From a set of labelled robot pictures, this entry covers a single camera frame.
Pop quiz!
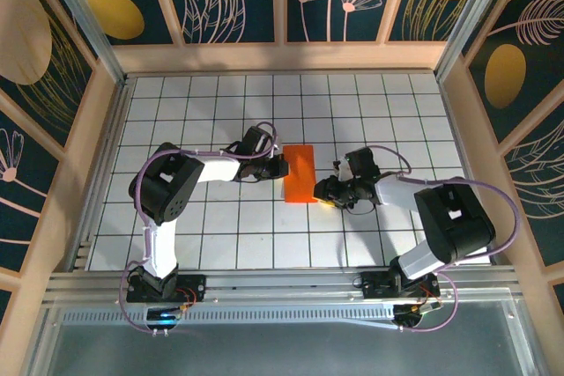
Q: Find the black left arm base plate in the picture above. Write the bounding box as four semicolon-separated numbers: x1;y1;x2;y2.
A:
125;273;208;304

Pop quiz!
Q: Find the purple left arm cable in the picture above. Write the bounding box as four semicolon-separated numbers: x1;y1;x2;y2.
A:
117;122;279;335

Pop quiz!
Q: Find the aluminium corner post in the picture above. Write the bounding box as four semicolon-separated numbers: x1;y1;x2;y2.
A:
34;0;130;86
434;0;517;82

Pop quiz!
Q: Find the slotted grey cable duct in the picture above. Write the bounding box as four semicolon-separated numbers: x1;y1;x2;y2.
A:
61;307;397;325

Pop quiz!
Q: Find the aluminium front mounting rail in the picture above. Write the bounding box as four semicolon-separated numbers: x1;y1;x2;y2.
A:
43;266;523;306

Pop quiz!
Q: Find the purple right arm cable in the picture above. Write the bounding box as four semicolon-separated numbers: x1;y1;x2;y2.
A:
365;144;522;334

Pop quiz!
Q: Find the orange square paper sheet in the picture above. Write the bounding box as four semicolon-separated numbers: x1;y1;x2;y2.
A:
281;144;318;205

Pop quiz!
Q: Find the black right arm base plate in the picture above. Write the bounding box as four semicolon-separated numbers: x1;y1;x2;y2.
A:
360;269;442;301

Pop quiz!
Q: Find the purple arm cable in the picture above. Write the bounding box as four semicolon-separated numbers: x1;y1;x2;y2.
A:
365;144;522;334
117;122;279;335

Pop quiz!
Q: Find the clear cover panel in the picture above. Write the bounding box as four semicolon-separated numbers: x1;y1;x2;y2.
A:
21;299;547;376

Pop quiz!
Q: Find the aluminium side rail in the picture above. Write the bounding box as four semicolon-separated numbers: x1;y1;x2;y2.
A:
438;76;506;267
68;78;136;272

